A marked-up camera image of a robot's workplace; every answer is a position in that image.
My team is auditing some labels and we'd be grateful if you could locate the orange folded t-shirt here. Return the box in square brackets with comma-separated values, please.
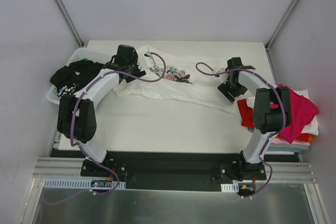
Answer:
[296, 133, 313, 143]

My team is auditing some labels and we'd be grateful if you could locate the grey cable duct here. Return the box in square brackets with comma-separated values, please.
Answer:
[220, 183, 239, 193]
[44, 178, 126, 190]

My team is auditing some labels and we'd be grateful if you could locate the right grey cable duct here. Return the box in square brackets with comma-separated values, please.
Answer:
[220, 183, 239, 193]

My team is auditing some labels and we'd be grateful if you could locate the purple cable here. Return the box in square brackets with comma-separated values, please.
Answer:
[41, 52, 166, 205]
[196, 62, 287, 203]

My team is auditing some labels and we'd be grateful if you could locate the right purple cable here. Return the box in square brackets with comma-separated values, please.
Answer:
[196, 62, 287, 203]

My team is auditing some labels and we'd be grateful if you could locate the black printed t-shirt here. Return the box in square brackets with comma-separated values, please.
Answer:
[50, 60, 103, 98]

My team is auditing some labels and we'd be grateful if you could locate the right aluminium frame post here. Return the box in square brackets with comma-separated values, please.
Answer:
[265, 0, 301, 52]

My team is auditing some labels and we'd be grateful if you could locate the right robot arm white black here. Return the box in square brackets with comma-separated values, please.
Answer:
[217, 57, 291, 181]

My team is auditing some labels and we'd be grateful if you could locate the aluminium rail profile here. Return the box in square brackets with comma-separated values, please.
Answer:
[33, 157, 318, 184]

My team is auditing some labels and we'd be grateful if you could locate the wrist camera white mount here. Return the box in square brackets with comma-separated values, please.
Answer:
[213, 68, 226, 78]
[141, 52, 156, 69]

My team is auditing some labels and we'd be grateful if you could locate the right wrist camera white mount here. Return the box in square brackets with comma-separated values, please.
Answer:
[213, 68, 226, 78]

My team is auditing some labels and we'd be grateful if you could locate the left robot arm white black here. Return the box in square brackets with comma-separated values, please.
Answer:
[57, 45, 146, 176]

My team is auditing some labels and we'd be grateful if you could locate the left grey cable duct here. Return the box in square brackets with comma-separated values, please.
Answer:
[44, 178, 126, 190]

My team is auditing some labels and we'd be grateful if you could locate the aluminium frame post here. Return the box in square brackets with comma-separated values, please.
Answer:
[53, 0, 85, 47]
[265, 0, 301, 52]

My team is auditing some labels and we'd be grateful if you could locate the left aluminium frame post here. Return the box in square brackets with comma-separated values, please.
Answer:
[53, 0, 85, 47]

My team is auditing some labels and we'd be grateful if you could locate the pink folded t-shirt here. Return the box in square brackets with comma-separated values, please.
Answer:
[272, 137, 311, 146]

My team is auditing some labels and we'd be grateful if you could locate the white plastic laundry basket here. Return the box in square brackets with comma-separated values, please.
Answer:
[46, 48, 112, 104]

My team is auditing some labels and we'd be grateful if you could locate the light blue folded t-shirt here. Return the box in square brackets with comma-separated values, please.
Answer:
[248, 126, 308, 154]

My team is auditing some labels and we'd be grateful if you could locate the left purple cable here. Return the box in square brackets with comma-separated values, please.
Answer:
[41, 52, 166, 205]

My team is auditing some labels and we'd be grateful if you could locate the red t-shirt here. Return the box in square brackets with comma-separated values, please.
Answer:
[237, 99, 255, 129]

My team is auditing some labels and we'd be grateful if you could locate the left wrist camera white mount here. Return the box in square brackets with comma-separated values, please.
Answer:
[141, 52, 156, 69]

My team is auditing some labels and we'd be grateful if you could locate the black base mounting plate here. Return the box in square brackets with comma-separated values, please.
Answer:
[80, 151, 266, 191]

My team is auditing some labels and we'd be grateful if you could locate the white floral print t-shirt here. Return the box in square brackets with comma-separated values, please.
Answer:
[113, 45, 237, 113]

